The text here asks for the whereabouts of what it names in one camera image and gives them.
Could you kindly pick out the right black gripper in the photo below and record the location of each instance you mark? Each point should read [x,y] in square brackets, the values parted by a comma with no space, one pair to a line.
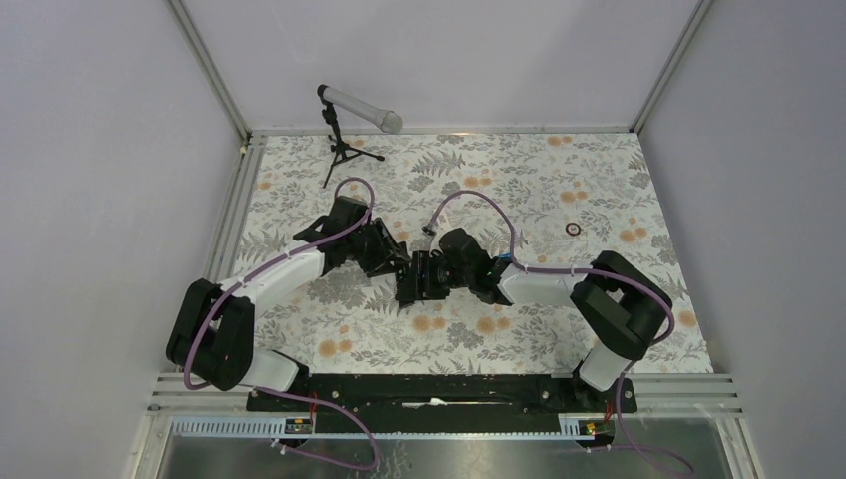
[415,287]

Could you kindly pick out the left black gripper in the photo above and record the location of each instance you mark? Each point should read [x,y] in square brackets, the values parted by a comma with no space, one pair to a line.
[387,251]

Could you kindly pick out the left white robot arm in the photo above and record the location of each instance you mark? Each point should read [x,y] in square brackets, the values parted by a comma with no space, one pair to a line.
[214,333]

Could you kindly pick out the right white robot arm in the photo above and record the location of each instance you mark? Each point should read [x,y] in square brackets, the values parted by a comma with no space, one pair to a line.
[624,309]

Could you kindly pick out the black tripod microphone stand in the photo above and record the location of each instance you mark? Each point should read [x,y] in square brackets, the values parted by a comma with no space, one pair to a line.
[343,151]

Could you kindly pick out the grey microphone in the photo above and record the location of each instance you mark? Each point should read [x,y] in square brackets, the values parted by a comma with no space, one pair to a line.
[385,120]

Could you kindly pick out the floral table mat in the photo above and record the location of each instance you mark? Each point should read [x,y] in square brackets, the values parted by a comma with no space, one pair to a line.
[569,197]

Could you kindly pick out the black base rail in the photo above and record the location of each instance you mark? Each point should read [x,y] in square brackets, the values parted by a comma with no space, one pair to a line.
[534,392]

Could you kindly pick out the grey slotted cable duct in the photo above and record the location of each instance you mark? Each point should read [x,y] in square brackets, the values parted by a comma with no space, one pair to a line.
[302,427]

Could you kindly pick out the aluminium frame post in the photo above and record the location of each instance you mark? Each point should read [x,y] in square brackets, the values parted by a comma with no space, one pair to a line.
[209,68]

